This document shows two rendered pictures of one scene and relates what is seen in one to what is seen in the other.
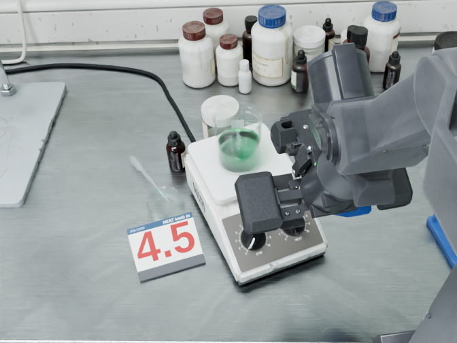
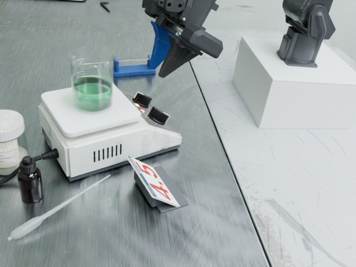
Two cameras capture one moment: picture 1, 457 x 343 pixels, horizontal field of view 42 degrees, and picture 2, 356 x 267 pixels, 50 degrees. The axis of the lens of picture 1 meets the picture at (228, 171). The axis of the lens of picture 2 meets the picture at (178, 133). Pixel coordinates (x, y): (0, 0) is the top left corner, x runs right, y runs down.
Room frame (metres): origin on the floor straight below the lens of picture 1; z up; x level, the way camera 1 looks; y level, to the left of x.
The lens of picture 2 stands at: (0.60, 0.49, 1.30)
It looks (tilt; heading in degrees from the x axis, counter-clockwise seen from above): 35 degrees down; 251
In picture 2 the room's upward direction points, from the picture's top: 8 degrees clockwise
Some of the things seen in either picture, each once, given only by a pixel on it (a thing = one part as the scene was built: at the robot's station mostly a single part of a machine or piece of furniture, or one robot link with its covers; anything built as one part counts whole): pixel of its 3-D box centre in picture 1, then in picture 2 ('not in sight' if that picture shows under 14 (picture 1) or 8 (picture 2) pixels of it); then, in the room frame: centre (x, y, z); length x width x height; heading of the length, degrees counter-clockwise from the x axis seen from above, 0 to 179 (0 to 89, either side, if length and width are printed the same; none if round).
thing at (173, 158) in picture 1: (175, 148); (29, 176); (0.67, 0.08, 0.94); 0.03 x 0.03 x 0.07
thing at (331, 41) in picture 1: (327, 35); not in sight; (0.94, -0.20, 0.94); 0.03 x 0.03 x 0.07
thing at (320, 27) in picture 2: not in sight; (310, 16); (0.17, -0.12, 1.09); 0.09 x 0.07 x 0.06; 93
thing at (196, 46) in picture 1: (196, 53); not in sight; (0.89, 0.04, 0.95); 0.06 x 0.06 x 0.11
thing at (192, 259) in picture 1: (166, 246); (157, 180); (0.49, 0.09, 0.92); 0.09 x 0.06 x 0.04; 104
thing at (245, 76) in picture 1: (245, 76); not in sight; (0.84, -0.04, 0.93); 0.02 x 0.02 x 0.06
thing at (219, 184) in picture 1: (241, 160); (90, 106); (0.58, -0.02, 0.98); 0.12 x 0.12 x 0.01; 19
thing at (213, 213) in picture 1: (249, 194); (106, 125); (0.55, -0.03, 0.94); 0.22 x 0.13 x 0.08; 19
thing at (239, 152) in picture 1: (240, 140); (94, 81); (0.57, -0.02, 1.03); 0.07 x 0.06 x 0.08; 42
